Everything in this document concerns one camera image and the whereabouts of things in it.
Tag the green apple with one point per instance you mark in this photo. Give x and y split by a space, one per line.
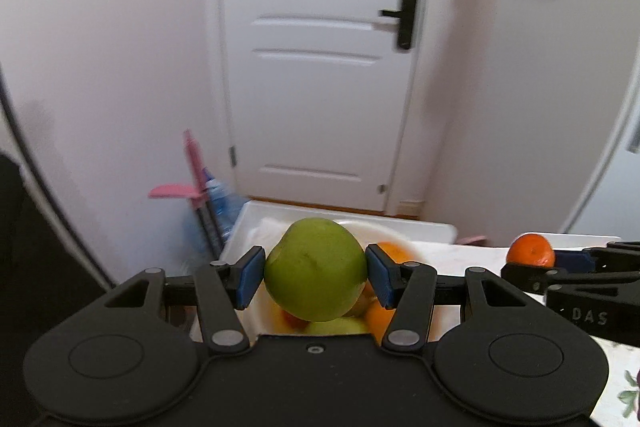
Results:
315 272

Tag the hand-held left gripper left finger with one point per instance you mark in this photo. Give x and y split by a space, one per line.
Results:
250 277

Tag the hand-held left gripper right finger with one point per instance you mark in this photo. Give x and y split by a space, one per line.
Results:
378 277

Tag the dark furniture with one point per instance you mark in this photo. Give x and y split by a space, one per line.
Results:
30 257

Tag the white floral tablecloth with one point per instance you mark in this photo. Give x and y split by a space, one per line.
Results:
615 377

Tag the white plastic tray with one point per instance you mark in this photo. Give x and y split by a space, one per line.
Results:
430 232

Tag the white panel door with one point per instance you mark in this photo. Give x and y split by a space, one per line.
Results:
320 107

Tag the red cherry tomato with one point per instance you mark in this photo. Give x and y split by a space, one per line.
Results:
290 321

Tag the duck print plate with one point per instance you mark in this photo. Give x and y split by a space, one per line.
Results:
255 314

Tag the small mandarin orange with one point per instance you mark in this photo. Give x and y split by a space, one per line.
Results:
532 249

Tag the blue water bottle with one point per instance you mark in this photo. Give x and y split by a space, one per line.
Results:
220 202

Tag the white door frame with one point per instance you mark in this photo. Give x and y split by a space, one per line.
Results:
605 167

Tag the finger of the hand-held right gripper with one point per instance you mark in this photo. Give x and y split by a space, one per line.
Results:
575 278
600 257

